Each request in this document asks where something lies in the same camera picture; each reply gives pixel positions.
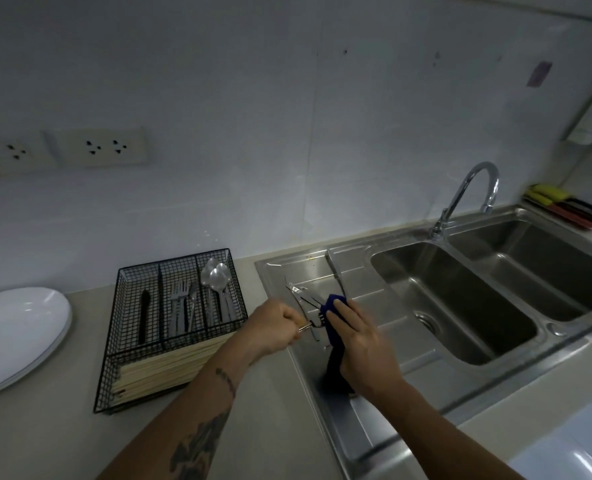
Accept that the white wall cabinet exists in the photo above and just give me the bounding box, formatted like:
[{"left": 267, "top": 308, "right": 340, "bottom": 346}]
[{"left": 441, "top": 0, "right": 592, "bottom": 21}]

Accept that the white plate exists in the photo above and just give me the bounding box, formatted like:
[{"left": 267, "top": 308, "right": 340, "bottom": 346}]
[
  {"left": 0, "top": 287, "right": 72, "bottom": 393},
  {"left": 0, "top": 314, "right": 74, "bottom": 401}
]

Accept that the white spray bottle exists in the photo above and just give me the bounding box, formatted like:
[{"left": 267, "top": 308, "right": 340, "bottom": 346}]
[{"left": 565, "top": 84, "right": 592, "bottom": 145}]

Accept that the dark blue cloth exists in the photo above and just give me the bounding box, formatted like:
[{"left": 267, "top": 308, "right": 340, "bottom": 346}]
[{"left": 319, "top": 293, "right": 358, "bottom": 395}]

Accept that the person's left forearm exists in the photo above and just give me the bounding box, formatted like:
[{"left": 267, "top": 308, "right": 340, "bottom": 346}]
[{"left": 95, "top": 344, "right": 256, "bottom": 480}]

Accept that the person's right hand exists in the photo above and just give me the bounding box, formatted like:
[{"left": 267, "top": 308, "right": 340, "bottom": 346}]
[{"left": 323, "top": 299, "right": 407, "bottom": 404}]

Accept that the yellow sponge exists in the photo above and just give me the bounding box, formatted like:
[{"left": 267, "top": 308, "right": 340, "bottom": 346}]
[{"left": 525, "top": 183, "right": 572, "bottom": 205}]

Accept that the red sponge tray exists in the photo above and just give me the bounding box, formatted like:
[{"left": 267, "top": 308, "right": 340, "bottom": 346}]
[{"left": 521, "top": 197, "right": 592, "bottom": 231}]

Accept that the person's right forearm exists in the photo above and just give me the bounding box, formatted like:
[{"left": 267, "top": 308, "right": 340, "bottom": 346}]
[{"left": 371, "top": 379, "right": 527, "bottom": 480}]

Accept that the bundle of wooden chopsticks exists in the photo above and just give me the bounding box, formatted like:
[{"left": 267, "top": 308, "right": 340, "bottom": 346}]
[{"left": 110, "top": 337, "right": 236, "bottom": 403}]

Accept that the chrome faucet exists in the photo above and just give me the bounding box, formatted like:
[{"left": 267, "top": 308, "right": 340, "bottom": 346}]
[{"left": 429, "top": 161, "right": 501, "bottom": 239}]

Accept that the black wire cutlery tray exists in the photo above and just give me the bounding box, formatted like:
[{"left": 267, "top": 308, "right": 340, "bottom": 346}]
[{"left": 93, "top": 248, "right": 249, "bottom": 415}]

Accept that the stainless steel double sink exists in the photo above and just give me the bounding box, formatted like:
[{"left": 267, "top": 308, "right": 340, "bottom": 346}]
[{"left": 254, "top": 204, "right": 592, "bottom": 480}]

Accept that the dark scouring pad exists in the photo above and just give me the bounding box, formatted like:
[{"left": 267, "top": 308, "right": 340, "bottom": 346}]
[{"left": 555, "top": 197, "right": 592, "bottom": 218}]

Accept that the person's left hand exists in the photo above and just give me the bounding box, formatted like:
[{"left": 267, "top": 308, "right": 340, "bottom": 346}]
[{"left": 243, "top": 298, "right": 309, "bottom": 367}]

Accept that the black knife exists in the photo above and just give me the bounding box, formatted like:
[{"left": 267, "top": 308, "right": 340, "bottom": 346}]
[{"left": 138, "top": 289, "right": 152, "bottom": 345}]

